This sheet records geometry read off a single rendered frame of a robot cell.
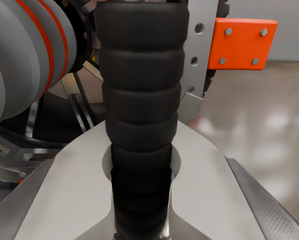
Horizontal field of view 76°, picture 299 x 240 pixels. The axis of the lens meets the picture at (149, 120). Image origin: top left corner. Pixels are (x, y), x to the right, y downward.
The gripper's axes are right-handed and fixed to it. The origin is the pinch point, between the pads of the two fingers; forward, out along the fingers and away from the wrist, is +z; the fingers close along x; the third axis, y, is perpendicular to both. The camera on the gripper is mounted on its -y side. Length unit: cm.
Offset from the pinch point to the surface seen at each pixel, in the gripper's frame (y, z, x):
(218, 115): 83, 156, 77
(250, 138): 83, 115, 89
